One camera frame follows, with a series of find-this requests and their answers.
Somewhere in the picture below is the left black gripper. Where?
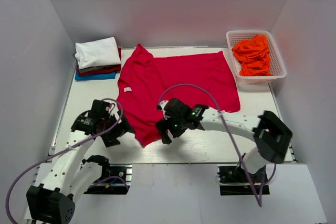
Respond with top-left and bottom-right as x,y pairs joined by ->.
100,109 -> 136,147

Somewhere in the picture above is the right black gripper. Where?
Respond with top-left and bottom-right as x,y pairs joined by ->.
155,114 -> 188,145

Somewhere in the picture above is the crimson red t-shirt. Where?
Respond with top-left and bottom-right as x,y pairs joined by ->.
117,45 -> 240,147

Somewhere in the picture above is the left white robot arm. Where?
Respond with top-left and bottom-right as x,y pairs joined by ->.
26,98 -> 132,223

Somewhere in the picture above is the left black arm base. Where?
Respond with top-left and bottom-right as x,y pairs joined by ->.
85,165 -> 132,195

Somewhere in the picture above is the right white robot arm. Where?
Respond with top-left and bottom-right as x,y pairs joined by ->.
155,99 -> 292,184

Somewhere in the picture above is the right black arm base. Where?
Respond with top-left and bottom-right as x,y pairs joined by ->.
217,166 -> 270,196

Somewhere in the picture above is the blue folded t-shirt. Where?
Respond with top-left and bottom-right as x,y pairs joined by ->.
75,72 -> 116,81

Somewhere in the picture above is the grey folded t-shirt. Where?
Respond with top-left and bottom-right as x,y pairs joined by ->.
77,64 -> 121,73

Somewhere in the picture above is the white folded t-shirt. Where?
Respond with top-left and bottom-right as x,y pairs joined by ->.
75,37 -> 121,69

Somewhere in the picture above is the orange t-shirt in basket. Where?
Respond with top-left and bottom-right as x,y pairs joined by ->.
232,35 -> 272,77

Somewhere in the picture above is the white plastic perforated basket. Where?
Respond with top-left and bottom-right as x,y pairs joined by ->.
226,30 -> 287,84

